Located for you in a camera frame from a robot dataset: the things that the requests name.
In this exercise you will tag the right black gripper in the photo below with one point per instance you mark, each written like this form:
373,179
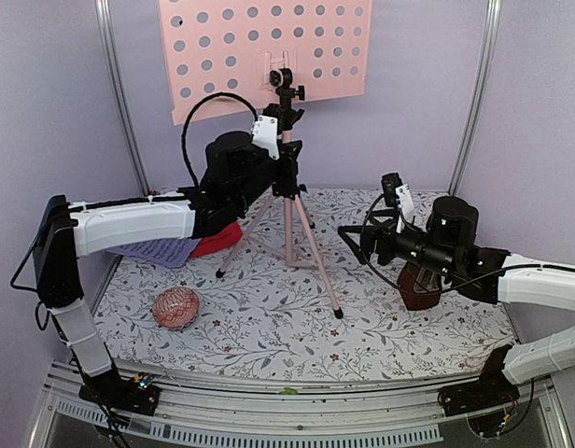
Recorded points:
385,230

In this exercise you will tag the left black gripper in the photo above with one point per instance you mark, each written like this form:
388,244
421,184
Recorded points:
288,175

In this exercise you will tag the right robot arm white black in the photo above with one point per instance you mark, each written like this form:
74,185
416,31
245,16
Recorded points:
500,276

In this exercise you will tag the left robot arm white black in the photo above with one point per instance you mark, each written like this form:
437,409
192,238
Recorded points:
69,231

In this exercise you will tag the red sheet music paper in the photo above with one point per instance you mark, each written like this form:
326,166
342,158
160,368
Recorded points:
229,237

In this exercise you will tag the brown wooden metronome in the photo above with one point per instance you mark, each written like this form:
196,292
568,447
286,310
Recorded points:
420,289

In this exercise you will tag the floral patterned table mat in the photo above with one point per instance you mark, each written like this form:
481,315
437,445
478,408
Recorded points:
264,320

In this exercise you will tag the purple sheet music paper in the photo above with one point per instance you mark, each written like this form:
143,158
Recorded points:
169,253

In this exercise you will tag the red patterned ceramic bowl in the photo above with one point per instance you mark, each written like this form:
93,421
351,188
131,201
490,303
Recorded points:
176,308

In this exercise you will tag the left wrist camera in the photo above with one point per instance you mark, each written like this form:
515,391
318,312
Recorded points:
265,131

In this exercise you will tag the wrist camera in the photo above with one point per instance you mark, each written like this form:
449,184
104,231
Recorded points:
265,131
398,199

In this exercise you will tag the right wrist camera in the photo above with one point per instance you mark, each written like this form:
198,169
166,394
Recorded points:
398,199

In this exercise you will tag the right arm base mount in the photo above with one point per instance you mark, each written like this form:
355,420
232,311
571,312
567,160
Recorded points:
490,389

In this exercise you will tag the left aluminium frame post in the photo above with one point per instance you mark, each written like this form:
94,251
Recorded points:
107,35

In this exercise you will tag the aluminium frame post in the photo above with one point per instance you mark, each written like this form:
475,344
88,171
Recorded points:
107,35
486,56

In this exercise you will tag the aluminium front rail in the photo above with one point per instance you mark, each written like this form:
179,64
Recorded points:
207,410

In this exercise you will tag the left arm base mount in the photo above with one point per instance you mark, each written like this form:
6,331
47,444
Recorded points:
110,390

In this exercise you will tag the right aluminium frame post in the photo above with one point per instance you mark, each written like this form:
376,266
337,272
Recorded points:
486,56

